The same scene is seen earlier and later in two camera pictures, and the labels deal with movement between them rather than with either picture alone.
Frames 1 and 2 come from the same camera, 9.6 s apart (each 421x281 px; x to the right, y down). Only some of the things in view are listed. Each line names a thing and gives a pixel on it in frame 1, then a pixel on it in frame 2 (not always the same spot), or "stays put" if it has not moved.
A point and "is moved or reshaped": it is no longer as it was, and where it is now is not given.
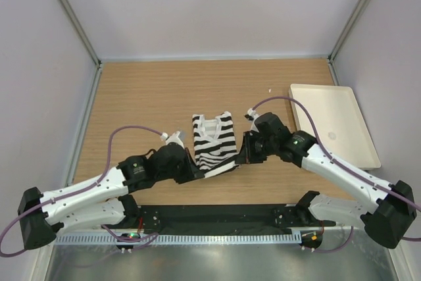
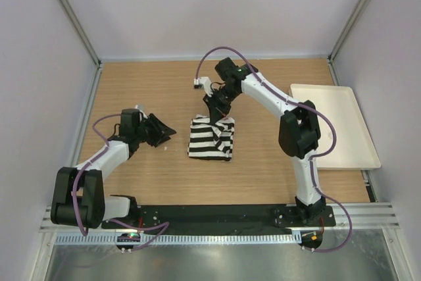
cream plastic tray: [342, 128] stays put
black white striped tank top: [215, 143] is moved or reshaped
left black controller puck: [124, 235] stays put
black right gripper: [247, 154] -> [216, 112]
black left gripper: [193, 172] -> [158, 138]
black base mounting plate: [152, 218] stays put
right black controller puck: [311, 239] stays put
